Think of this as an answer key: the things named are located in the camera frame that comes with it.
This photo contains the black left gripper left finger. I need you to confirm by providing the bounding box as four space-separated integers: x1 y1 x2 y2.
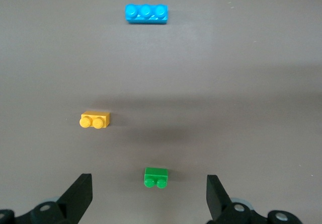
0 173 93 224

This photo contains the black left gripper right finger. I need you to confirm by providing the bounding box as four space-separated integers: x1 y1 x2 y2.
205 174 302 224

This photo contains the yellow two-stud block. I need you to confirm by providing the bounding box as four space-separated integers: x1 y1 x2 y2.
78 110 112 130

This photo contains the green two-stud block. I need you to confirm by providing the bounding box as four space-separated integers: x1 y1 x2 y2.
143 166 169 189

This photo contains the blue three-stud block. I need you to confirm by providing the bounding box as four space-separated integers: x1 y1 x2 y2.
124 3 169 26

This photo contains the brown table cover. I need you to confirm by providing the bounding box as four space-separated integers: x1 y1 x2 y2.
0 0 322 224

